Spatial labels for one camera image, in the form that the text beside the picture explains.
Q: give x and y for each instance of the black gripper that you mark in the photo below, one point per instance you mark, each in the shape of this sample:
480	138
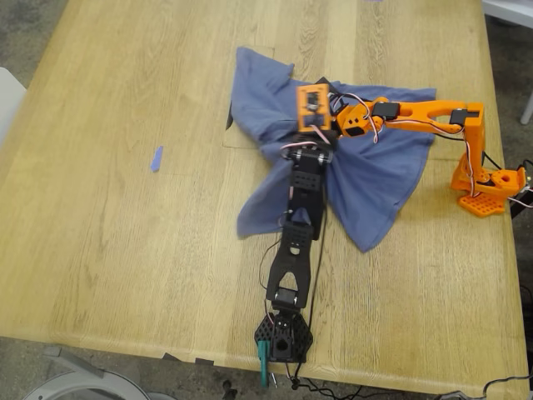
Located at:
293	145

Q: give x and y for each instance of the blue tape piece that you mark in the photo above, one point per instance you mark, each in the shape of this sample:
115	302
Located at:
156	160

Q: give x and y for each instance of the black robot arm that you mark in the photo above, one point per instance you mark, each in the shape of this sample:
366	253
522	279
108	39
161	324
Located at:
297	250

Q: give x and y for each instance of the blue printed T-shirt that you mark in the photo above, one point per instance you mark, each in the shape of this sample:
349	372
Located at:
366	175

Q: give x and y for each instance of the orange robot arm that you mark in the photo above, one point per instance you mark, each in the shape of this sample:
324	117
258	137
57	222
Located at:
424	109

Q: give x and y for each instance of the green table clamp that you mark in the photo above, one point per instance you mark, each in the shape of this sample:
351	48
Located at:
263	362

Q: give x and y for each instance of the orange camera mount frame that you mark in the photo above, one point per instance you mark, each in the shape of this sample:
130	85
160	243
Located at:
300	108

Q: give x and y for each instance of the black table clamp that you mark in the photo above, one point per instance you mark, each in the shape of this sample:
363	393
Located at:
522	202

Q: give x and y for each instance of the black camera in orange frame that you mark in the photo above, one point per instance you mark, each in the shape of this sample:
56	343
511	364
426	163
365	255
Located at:
313	102

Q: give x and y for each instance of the white furniture piece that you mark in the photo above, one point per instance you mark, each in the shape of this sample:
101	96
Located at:
512	10

